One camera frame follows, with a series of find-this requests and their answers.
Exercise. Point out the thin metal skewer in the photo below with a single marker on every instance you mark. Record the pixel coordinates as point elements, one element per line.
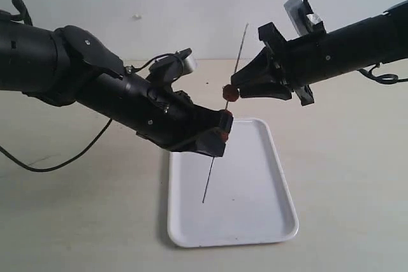
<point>225,108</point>

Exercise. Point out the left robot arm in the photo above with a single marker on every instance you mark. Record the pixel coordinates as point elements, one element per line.
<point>70,65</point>

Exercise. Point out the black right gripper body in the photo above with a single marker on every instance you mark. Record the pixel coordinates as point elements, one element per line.
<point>284,54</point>

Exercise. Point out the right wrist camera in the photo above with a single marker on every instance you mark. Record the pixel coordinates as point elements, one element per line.
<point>303,18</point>

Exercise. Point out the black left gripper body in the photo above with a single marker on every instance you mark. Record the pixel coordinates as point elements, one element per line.
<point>162,116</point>

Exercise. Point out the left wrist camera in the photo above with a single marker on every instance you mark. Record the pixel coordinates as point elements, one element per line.
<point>168,68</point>

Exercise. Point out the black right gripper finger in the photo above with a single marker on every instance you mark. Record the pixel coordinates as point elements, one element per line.
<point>263,69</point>
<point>269,90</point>

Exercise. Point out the red meatball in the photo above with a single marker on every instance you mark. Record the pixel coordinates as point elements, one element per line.
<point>224,136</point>
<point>230,93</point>
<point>227,112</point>

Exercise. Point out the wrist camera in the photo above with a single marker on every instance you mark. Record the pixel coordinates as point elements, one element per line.
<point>303,18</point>
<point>168,68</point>

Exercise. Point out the white rectangular plastic tray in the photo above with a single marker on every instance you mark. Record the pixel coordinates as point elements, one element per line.
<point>248,200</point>

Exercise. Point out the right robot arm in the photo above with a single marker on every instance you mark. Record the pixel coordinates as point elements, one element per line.
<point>362,46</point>

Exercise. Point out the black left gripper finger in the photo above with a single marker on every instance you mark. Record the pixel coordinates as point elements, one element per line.
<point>210,144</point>
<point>209,120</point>

